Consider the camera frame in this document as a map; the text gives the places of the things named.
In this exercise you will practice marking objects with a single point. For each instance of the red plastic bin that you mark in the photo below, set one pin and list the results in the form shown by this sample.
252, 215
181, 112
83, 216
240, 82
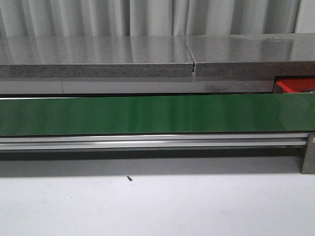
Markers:
295, 85

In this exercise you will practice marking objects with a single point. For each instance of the green conveyor belt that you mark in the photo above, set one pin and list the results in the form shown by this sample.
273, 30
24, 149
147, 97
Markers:
158, 114

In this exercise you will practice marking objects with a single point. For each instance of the grey stone counter slab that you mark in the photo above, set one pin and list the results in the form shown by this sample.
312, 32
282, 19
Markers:
94, 57

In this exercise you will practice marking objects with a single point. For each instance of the white pleated curtain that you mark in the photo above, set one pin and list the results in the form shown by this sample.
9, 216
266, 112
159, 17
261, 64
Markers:
154, 17

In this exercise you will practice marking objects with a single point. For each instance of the aluminium conveyor frame rail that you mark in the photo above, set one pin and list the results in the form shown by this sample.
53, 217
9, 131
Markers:
217, 140

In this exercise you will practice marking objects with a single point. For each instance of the steel conveyor support bracket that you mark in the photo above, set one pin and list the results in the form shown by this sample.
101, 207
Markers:
308, 166

